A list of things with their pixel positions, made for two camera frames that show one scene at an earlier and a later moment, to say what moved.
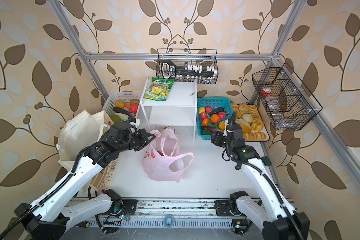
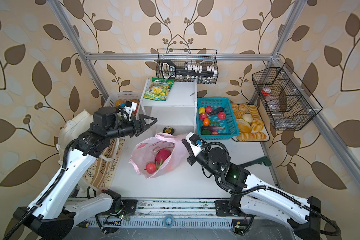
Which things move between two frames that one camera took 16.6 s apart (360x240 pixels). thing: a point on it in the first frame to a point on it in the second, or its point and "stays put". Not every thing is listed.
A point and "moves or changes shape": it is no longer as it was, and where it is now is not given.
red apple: x=222 y=115 to x=151 y=168
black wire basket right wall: x=288 y=101 stays put
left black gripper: x=142 y=134 to x=141 y=126
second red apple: x=208 y=109 stays put
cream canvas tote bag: x=81 y=132 stays put
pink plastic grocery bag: x=162 y=161 moves or changes shape
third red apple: x=202 y=116 stays put
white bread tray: x=265 y=130 stays put
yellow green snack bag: x=159 y=89 stays put
